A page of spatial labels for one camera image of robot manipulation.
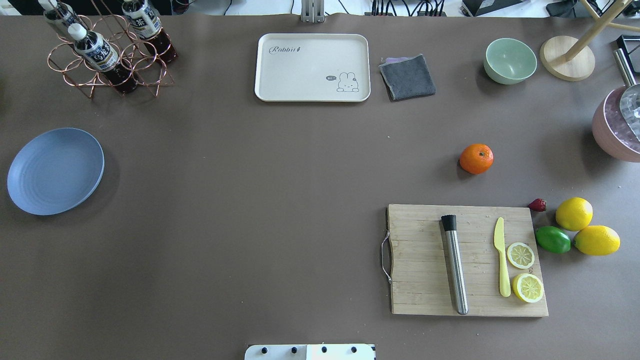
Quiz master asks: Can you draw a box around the blue round plate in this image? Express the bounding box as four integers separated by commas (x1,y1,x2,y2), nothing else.
7,127,105,215

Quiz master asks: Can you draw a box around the cream rabbit tray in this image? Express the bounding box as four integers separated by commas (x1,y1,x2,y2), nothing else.
254,33,371,102

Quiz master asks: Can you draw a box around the grey folded cloth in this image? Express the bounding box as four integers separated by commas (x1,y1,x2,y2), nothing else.
378,54,437,101

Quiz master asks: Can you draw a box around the steel muddler black tip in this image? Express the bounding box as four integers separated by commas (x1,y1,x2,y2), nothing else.
441,214,469,316

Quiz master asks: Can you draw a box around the orange mandarin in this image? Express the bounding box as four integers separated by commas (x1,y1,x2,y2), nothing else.
458,143,494,174

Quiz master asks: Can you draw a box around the yellow plastic knife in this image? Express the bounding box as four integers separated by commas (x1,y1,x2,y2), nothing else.
493,217,512,297

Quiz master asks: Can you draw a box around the upper lemon slice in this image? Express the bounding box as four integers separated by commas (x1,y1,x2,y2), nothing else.
506,242,536,270

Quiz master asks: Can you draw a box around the lemon slice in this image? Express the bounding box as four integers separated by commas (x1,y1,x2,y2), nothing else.
511,273,545,304
506,242,536,270

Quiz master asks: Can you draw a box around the red strawberry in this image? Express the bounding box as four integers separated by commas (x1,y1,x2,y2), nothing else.
527,198,547,212

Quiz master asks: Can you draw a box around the green bowl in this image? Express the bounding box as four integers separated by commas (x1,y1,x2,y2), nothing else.
483,38,538,85

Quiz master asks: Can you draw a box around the lower lemon slice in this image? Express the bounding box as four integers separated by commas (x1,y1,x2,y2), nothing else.
511,273,545,304

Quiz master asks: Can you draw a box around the green lime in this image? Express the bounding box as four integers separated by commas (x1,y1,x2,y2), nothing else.
534,225,572,254

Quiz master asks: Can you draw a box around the back right tea bottle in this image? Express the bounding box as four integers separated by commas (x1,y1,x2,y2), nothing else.
121,0,179,64

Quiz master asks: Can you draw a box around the tea bottle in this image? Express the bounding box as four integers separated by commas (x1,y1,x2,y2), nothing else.
67,23,138,94
38,0,86,38
121,0,179,64

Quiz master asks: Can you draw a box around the whole lemon near strawberry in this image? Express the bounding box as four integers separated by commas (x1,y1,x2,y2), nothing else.
555,197,594,231

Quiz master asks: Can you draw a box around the front tea bottle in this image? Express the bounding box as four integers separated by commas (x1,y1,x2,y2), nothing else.
67,23,138,94

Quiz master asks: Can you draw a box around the wooden stand round base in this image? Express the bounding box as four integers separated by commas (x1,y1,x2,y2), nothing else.
539,0,640,82

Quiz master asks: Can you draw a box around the whole lemon outer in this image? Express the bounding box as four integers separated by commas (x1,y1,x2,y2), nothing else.
573,225,621,256

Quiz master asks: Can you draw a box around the pink mixing bowl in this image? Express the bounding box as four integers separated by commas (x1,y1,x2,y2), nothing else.
592,86,640,163

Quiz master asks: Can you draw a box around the back left tea bottle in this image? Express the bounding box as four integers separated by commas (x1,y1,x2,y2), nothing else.
38,0,86,38

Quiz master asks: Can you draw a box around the steel scoop in bowl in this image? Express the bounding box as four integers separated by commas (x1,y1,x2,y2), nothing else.
614,48,640,140

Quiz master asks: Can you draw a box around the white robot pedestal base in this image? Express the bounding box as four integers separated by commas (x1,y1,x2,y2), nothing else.
244,343,377,360

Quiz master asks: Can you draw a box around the copper wire bottle rack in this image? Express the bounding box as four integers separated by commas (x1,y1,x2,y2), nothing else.
46,0,174,98

